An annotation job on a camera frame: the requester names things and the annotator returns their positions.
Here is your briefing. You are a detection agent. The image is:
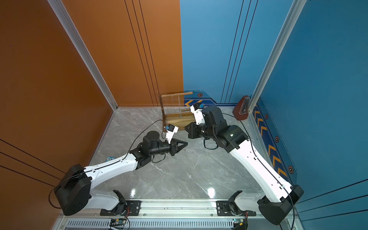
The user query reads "red corner block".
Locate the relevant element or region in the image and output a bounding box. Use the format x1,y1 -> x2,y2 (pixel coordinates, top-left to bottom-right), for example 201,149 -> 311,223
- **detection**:
232,95 -> 250,121

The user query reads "green circuit board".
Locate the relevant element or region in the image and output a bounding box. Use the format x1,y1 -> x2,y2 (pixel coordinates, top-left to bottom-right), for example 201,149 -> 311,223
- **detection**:
232,218 -> 245,225
110,218 -> 127,227

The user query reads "aluminium corner post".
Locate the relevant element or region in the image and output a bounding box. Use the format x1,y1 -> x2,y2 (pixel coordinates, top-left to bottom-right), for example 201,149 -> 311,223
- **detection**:
248,0 -> 306,113
48,0 -> 118,111

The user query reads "aluminium front rail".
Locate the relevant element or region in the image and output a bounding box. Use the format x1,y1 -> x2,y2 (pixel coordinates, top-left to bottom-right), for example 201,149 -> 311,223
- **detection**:
58,199 -> 300,219

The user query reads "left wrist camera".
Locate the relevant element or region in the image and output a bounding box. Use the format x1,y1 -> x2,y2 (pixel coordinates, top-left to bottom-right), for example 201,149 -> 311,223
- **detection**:
165,124 -> 179,144

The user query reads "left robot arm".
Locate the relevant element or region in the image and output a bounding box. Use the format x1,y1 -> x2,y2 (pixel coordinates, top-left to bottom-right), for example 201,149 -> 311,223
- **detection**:
53,131 -> 188,216

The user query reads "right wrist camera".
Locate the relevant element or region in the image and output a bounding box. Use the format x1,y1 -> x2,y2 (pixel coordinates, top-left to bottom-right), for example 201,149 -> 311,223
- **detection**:
190,102 -> 205,125

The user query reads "right green circuit board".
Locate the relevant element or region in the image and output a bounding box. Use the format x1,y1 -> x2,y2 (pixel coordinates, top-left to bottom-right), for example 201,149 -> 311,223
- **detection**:
232,218 -> 245,225

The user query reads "left green circuit board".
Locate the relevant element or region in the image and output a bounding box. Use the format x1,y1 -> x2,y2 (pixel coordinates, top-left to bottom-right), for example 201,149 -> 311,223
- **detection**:
110,218 -> 127,227

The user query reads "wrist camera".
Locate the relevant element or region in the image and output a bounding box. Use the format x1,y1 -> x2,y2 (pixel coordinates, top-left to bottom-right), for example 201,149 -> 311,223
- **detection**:
190,102 -> 205,125
165,124 -> 179,144

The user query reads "wooden jewelry display stand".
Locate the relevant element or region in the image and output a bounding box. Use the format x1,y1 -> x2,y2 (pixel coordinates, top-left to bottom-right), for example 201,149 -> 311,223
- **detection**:
158,92 -> 196,130

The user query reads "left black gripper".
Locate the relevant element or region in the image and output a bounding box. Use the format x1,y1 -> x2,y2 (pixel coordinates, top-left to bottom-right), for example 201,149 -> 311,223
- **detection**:
149,138 -> 188,158

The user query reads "left aluminium corner post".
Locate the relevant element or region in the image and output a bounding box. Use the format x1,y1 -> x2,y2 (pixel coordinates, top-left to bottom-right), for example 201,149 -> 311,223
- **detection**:
48,0 -> 118,111

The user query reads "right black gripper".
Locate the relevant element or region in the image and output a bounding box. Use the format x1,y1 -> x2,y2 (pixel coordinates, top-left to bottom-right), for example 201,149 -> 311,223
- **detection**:
183,121 -> 218,140

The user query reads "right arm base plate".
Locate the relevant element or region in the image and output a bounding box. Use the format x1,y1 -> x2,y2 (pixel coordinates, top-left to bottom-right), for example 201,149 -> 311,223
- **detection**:
216,200 -> 256,217

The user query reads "right aluminium corner post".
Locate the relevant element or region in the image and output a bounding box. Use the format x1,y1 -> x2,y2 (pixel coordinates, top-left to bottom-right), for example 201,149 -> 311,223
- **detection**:
248,0 -> 306,113

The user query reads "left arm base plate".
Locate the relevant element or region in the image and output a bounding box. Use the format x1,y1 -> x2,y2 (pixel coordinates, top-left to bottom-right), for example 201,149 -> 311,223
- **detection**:
100,200 -> 141,217

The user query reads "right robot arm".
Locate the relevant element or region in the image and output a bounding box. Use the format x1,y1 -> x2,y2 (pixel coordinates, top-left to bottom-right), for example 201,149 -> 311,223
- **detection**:
185,103 -> 304,225

